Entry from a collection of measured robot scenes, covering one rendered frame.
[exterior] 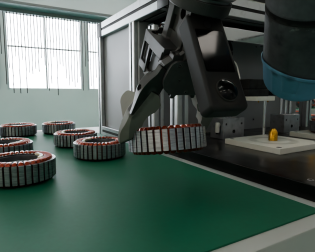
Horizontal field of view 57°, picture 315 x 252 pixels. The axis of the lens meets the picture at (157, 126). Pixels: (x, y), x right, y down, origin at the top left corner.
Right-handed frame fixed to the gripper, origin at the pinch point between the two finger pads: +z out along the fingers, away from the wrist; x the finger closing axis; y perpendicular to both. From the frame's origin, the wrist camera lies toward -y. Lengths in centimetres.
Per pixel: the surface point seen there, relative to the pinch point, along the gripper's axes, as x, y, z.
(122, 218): 9.6, -10.4, 1.3
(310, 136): -49, 8, 10
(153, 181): 0.7, -1.5, 7.1
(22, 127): 18, 51, 37
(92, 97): -153, 553, 361
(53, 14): -33, 368, 109
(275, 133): -32.1, 5.9, 6.4
